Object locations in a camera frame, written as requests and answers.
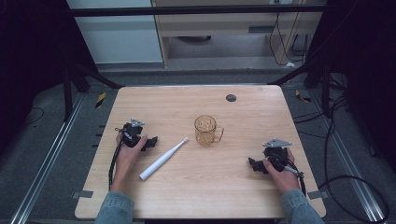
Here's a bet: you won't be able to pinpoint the white cabinet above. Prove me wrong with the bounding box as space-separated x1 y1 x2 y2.
65 0 164 65

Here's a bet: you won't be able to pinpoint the right hand-held gripper cable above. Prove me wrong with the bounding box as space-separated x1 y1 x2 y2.
281 155 307 198

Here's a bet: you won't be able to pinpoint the grey tape strip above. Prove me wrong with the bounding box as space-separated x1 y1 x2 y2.
306 189 330 201
71 189 94 200

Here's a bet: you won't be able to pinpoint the black metal frame leg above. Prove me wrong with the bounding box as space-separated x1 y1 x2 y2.
267 57 332 119
61 60 125 123

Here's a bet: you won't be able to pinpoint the hand-held gripper cable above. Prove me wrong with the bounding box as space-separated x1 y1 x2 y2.
281 155 307 198
107 125 125 191

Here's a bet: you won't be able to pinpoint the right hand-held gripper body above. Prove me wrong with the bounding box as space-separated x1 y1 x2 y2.
262 138 293 173

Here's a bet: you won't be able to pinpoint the person's left hand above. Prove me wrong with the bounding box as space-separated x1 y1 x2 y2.
110 130 149 192

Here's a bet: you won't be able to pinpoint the black horizontal frame bar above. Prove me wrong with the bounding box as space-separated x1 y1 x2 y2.
68 4 327 19

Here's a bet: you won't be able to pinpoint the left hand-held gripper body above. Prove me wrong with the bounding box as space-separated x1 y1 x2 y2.
120 118 149 148

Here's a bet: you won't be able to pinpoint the black looped floor cable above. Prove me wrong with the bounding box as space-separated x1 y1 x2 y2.
292 96 390 224

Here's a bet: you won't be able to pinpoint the black hanging desk cables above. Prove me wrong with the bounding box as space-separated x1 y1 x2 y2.
268 0 311 67

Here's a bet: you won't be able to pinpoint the left hand-held gripper cable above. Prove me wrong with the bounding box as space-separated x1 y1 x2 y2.
107 125 125 191

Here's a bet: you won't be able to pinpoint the yellow black striped tape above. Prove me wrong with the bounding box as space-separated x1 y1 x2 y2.
94 91 107 109
294 89 312 104

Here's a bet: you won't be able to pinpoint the aluminium floor rail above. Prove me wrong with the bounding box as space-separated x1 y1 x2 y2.
8 92 86 224
307 89 388 224

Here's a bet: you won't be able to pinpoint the person's right hand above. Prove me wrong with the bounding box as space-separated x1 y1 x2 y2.
263 147 302 194

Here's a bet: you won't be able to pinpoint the light wooden desk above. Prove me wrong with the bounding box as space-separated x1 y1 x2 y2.
151 0 326 68

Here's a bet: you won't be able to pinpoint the thin black floor cable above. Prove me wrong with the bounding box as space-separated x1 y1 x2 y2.
21 106 46 127

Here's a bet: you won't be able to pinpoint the amber glass cup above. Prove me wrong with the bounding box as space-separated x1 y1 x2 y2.
193 115 225 147

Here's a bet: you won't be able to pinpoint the dark curtain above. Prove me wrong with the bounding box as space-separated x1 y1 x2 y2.
0 0 99 153
306 0 396 175

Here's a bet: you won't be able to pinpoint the white electric toothbrush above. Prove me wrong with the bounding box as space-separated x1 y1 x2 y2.
138 136 190 181

